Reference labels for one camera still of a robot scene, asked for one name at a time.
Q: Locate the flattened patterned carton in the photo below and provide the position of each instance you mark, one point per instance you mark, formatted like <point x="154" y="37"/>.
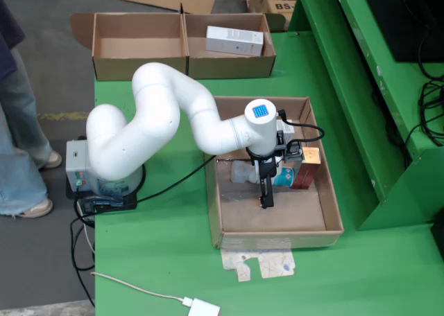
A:
<point x="274" y="264"/>

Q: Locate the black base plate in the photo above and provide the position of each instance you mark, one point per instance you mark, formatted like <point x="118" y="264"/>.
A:
<point x="118" y="205"/>

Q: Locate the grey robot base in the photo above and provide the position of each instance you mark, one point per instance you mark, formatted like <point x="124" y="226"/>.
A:
<point x="78" y="156"/>

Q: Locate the person in purple shirt, jeans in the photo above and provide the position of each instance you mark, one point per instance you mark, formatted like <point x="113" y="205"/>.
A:
<point x="17" y="122"/>

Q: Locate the cardboard box printed BS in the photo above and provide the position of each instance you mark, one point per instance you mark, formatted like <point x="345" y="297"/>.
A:
<point x="281" y="4"/>

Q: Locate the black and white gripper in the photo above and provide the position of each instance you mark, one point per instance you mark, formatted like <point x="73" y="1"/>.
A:
<point x="267" y="163"/>

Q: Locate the white carton with orange stripe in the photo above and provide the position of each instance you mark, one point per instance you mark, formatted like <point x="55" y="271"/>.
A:
<point x="232" y="40"/>

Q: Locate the large cardboard tray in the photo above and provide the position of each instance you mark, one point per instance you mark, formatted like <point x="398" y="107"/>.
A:
<point x="270" y="212"/>

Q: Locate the white power adapter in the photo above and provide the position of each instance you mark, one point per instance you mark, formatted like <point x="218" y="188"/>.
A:
<point x="204" y="307"/>

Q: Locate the green metal shelf unit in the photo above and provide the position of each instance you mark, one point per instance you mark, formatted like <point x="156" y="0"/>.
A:
<point x="347" y="104"/>

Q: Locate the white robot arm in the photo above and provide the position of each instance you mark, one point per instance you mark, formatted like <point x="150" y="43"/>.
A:
<point x="156" y="115"/>

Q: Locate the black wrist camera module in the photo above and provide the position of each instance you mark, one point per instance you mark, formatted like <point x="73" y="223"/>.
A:
<point x="294" y="153"/>

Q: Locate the small carton with metallic top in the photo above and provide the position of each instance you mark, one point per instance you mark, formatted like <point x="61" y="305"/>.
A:
<point x="308" y="174"/>

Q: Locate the beige shoe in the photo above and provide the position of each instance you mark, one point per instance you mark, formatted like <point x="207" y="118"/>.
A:
<point x="52" y="160"/>
<point x="38" y="208"/>

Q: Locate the white teal spray bottle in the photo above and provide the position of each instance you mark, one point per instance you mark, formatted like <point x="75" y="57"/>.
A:
<point x="243" y="174"/>

